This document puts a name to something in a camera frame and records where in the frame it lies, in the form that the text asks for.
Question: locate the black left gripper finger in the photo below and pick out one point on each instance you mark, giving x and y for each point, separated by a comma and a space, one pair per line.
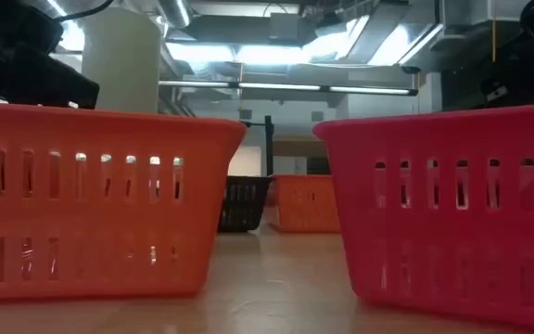
35, 83

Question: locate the orange plastic basket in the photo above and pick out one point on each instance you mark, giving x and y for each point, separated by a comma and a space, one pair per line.
304, 211
109, 139

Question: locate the red plastic basket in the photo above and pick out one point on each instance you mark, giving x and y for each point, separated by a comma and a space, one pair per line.
434, 139

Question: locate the black plastic basket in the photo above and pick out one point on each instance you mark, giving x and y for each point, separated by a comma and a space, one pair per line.
244, 204

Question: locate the wooden shelf with black legs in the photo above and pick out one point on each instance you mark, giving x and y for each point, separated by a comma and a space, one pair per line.
270, 148

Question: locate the white shade table lamp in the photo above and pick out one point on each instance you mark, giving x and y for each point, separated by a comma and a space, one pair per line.
121, 60

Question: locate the long ceiling light tube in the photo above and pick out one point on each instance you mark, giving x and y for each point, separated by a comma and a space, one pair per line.
276, 86

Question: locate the large silver ceiling duct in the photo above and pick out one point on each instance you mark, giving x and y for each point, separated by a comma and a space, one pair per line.
387, 42

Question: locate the round silver ventilation duct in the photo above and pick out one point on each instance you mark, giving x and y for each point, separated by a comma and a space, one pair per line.
174, 11

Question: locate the grey rectangular ceiling duct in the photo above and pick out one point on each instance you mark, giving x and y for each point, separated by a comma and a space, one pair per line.
248, 30

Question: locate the black background frame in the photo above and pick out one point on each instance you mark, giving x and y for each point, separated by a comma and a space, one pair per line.
254, 124

